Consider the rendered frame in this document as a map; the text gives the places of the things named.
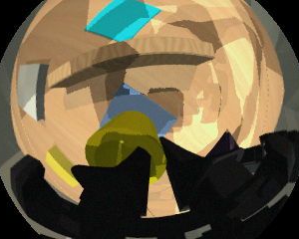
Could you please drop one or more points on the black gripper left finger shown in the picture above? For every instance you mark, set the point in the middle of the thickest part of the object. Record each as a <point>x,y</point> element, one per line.
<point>131,177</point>

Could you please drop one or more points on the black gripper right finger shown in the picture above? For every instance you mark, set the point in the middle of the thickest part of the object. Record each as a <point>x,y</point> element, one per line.
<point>186,170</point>

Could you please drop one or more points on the brown wooden bar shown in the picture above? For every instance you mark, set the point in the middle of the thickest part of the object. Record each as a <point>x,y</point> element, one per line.
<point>131,53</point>

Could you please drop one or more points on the olive yellow cup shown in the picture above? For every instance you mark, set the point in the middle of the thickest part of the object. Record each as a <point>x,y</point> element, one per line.
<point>107,146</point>

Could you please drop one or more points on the yellow flat bar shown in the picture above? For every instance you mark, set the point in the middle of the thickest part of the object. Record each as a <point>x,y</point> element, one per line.
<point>61,165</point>

